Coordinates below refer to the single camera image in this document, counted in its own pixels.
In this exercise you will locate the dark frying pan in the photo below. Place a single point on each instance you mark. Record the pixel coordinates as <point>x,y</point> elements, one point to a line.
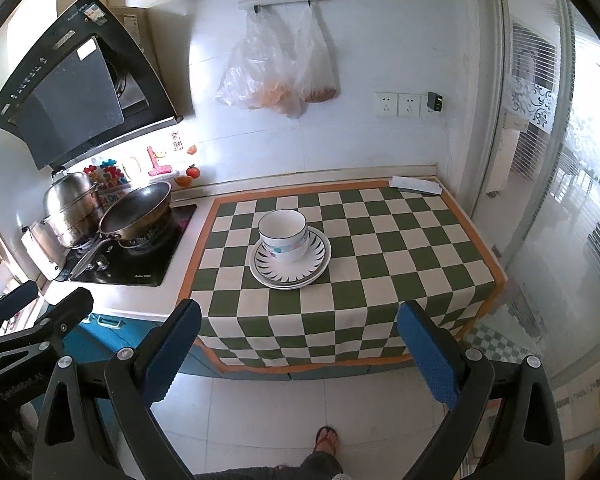
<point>135,210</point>

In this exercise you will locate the blue kitchen cabinet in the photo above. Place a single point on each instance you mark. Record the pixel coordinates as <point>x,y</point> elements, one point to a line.
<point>100,340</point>

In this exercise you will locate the plain white bowl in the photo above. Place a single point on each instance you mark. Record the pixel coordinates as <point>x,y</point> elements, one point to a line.
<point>282,227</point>

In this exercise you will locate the black glass cooktop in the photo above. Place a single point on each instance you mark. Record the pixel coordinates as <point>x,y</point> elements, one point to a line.
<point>140,265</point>

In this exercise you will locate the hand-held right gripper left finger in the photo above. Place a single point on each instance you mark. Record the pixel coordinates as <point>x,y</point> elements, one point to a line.
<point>172,350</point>

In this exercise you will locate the white plate with blue leaves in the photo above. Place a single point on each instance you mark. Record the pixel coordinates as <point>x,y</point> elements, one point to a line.
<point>280,272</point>

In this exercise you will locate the black plug adapter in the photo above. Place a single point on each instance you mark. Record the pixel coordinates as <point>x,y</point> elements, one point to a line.
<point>434,101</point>

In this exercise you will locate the green and white checkered tablecloth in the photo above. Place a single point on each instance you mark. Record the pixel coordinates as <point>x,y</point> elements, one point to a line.
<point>360,270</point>

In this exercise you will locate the white plate with grey scroll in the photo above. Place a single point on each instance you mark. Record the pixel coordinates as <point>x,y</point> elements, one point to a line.
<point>327,260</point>

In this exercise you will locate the person's foot in sandal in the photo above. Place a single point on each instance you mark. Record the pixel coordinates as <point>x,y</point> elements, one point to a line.
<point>326,441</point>

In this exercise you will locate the white bowl with blue print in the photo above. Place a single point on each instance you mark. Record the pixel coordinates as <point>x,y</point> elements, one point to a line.
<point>285,254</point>

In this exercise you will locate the stainless steel steamer pot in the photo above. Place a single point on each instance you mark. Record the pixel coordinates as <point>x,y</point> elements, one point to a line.
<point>70,200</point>

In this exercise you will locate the white wall socket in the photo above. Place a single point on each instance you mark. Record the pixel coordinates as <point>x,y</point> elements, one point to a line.
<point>408,105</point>
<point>385,104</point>

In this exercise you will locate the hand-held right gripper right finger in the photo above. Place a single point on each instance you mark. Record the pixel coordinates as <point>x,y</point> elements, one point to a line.
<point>425,355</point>

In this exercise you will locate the clear plastic bag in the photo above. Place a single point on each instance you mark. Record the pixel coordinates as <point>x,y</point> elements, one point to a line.
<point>320,70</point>
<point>260,70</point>

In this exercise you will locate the colourful wall sticker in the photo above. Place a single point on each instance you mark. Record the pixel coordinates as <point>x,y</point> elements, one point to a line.
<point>107,175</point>

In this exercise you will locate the patterned glass sliding door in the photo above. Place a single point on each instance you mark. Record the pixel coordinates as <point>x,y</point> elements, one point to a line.
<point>570,210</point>

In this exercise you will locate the person's leg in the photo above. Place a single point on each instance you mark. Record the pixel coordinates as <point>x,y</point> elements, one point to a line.
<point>315,467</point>

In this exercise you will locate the white folded paper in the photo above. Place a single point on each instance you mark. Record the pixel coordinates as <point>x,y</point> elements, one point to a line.
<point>417,185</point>

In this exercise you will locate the black range hood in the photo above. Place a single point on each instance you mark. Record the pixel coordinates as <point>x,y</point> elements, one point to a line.
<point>65,85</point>

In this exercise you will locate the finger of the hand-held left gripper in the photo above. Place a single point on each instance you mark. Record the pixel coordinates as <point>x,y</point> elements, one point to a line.
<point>72,307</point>
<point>15,297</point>

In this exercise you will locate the pink wall sticker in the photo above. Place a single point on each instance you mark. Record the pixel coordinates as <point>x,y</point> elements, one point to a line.
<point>157,165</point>

